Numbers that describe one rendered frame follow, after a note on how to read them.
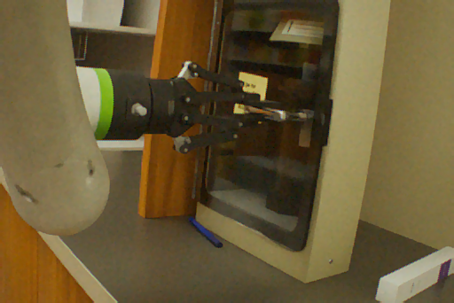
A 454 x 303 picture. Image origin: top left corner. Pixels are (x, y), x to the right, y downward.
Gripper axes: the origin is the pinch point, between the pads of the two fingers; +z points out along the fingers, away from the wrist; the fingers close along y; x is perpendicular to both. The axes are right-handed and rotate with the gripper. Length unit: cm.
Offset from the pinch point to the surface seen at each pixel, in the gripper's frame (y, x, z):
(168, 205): -23.5, 26.3, 2.0
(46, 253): -36, 36, -22
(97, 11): 23, 127, 21
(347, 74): 7.4, -10.9, 7.5
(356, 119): 0.8, -10.9, 11.4
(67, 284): -36.9, 22.6, -21.6
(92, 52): 6, 193, 47
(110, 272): -25.9, 4.3, -21.1
